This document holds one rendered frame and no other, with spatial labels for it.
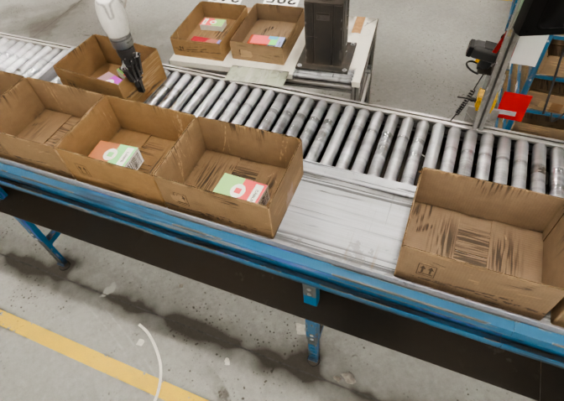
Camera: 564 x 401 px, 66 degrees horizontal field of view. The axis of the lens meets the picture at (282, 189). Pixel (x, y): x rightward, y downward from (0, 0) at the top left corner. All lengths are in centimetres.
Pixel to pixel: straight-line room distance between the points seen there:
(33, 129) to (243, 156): 90
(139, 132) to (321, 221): 83
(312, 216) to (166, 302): 116
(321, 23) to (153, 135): 91
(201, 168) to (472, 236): 93
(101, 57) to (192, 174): 112
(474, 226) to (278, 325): 112
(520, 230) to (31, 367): 217
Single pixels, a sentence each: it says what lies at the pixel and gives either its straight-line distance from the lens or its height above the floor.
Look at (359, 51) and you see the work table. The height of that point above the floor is 75.
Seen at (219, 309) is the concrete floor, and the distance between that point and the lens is 227.
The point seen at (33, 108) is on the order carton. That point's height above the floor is 92.
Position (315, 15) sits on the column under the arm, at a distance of 209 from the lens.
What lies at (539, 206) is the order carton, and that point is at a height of 100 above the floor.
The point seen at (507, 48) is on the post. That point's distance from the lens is 177.
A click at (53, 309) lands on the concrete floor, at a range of 260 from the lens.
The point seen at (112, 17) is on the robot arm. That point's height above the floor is 121.
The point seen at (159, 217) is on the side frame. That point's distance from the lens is 147.
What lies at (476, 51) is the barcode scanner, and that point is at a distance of 181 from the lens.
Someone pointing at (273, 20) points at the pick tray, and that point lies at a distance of 260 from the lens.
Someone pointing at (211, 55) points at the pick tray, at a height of 77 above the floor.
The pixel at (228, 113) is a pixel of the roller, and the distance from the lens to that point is 201.
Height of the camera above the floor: 203
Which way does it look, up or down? 51 degrees down
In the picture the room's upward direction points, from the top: 6 degrees counter-clockwise
